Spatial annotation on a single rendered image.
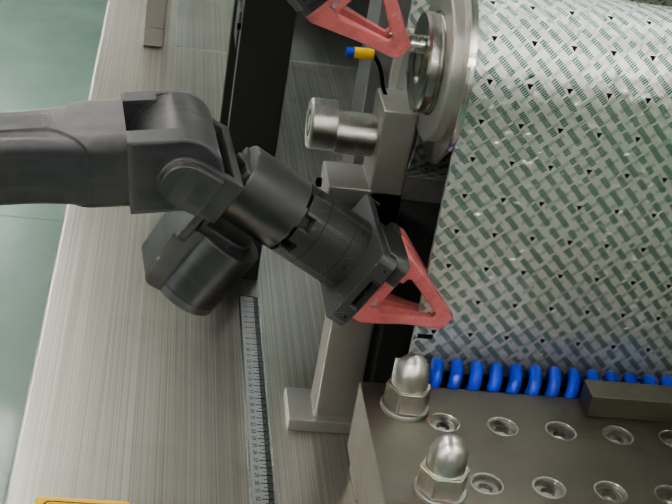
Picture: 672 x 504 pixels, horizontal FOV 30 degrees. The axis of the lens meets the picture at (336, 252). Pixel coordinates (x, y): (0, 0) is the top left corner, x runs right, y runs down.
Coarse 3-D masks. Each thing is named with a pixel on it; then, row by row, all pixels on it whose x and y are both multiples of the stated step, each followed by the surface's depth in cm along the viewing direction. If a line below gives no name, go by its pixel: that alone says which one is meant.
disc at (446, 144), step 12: (468, 0) 88; (468, 12) 88; (468, 24) 87; (468, 36) 87; (468, 48) 87; (468, 60) 86; (468, 72) 86; (468, 84) 86; (468, 96) 87; (456, 108) 88; (456, 120) 88; (456, 132) 88; (432, 144) 95; (444, 144) 91; (432, 156) 94; (444, 156) 91
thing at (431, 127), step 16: (432, 0) 95; (448, 0) 90; (448, 16) 90; (464, 16) 88; (448, 32) 89; (464, 32) 88; (448, 48) 89; (464, 48) 88; (448, 64) 88; (448, 80) 88; (448, 96) 88; (432, 112) 92; (448, 112) 89; (432, 128) 91
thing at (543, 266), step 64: (448, 192) 91; (512, 192) 92; (576, 192) 92; (640, 192) 93; (448, 256) 94; (512, 256) 95; (576, 256) 95; (640, 256) 96; (512, 320) 97; (576, 320) 98; (640, 320) 98
